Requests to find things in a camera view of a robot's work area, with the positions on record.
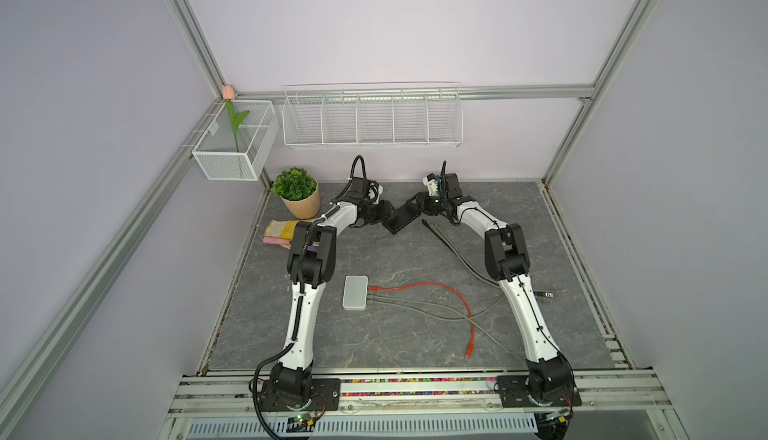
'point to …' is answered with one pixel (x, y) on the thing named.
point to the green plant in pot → (299, 192)
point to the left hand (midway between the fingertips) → (397, 215)
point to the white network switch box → (355, 293)
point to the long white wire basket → (373, 115)
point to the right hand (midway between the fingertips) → (410, 205)
